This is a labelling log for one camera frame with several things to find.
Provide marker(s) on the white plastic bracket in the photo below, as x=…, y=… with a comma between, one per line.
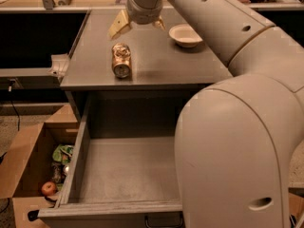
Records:
x=59, y=65

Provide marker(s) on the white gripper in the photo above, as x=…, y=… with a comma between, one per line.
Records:
x=143, y=14

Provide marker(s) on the open grey top drawer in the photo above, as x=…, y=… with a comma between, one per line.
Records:
x=123, y=166

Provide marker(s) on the orange soda can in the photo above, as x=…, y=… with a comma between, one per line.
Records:
x=121, y=60

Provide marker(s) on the red apple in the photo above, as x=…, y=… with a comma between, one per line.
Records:
x=49, y=188

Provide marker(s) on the grey cabinet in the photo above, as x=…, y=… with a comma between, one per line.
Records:
x=157, y=62

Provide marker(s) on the white paper bowl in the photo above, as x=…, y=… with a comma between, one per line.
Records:
x=184, y=36

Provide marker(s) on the green snack bag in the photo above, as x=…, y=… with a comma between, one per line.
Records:
x=63, y=153

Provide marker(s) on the black drawer handle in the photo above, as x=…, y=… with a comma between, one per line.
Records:
x=164, y=220

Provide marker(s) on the brown cardboard box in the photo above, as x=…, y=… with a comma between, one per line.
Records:
x=27, y=164

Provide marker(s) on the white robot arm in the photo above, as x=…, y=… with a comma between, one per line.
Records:
x=235, y=139

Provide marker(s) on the brown cardboard piece right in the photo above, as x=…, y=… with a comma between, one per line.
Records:
x=296, y=205

